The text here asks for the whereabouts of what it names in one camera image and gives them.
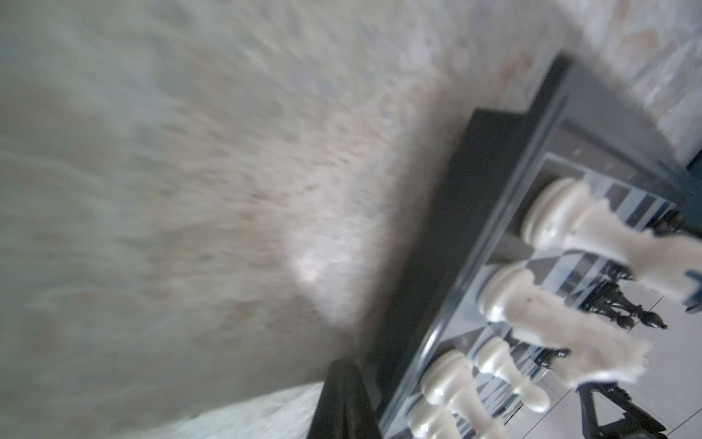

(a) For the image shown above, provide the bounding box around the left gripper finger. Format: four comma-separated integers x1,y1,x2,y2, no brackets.
306,360,382,439

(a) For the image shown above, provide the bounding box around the black white chessboard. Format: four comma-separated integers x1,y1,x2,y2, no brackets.
364,54,701,438

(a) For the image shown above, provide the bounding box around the white pawn on board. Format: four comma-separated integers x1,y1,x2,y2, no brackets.
473,337,551,413

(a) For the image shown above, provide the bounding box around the white knight on board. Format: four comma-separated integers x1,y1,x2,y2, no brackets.
477,265,653,388

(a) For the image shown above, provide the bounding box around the black chess piece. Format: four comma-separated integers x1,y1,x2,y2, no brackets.
580,281,668,330

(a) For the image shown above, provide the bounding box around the white chess piece large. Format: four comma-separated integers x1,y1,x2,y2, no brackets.
521,179,701,308

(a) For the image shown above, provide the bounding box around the white piece bottom edge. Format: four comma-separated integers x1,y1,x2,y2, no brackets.
407,398,462,439

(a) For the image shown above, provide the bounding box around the white pawn near edge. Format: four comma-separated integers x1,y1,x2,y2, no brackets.
420,349,509,438

